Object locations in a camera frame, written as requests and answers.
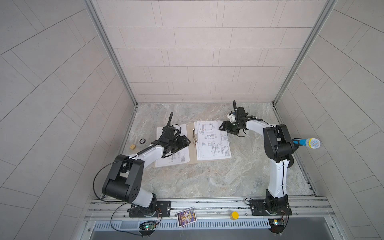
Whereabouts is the black round microphone stand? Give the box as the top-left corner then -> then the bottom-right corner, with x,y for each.
288,155 -> 295,169

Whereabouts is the right circuit board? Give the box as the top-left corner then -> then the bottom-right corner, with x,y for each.
268,219 -> 286,234

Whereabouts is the beige cardboard folder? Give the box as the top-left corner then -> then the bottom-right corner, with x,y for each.
176,123 -> 209,164

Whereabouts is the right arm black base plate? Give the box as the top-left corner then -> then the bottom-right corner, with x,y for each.
249,200 -> 293,217

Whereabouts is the aluminium front rail frame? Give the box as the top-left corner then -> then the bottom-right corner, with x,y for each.
75,196 -> 347,240

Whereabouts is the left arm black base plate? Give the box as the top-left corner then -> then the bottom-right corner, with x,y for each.
127,200 -> 171,218

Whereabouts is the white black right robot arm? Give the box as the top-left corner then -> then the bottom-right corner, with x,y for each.
219,104 -> 296,217

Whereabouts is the left green circuit board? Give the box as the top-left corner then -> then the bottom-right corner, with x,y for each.
139,221 -> 157,231

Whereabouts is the red-stamped technical drawing sheet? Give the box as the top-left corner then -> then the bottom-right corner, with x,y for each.
194,121 -> 232,161

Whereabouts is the aluminium corner frame post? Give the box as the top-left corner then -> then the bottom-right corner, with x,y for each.
83,0 -> 139,106
272,0 -> 337,106

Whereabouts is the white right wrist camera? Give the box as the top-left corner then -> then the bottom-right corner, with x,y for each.
227,112 -> 237,123

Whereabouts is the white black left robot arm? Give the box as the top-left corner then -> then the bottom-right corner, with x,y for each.
102,125 -> 191,216

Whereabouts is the colourful printed card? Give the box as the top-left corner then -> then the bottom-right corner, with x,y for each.
176,207 -> 197,228

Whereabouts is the metal folder clip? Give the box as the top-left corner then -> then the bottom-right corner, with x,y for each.
193,129 -> 198,146

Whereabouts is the aluminium corner frame post left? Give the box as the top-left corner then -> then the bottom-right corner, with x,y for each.
83,0 -> 139,106

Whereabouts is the aluminium corner frame post right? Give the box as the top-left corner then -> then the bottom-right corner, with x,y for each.
272,0 -> 337,106

